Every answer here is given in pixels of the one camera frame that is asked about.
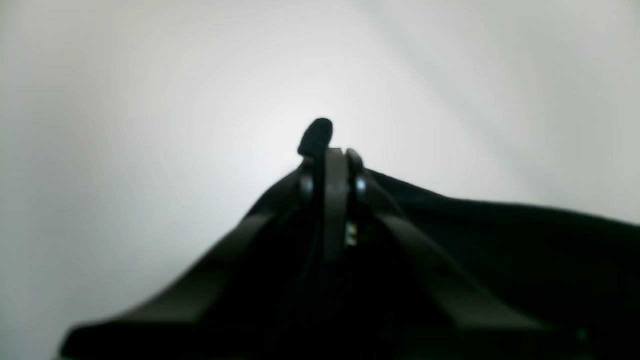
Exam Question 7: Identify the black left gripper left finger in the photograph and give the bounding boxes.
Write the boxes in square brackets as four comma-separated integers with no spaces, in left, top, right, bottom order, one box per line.
[60,150,346,360]

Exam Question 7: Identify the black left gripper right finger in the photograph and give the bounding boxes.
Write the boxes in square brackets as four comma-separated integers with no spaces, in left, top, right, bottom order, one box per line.
[346,149,591,360]

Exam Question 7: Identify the black T-shirt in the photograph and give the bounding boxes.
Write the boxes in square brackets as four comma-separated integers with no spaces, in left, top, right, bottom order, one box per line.
[240,117,640,360]

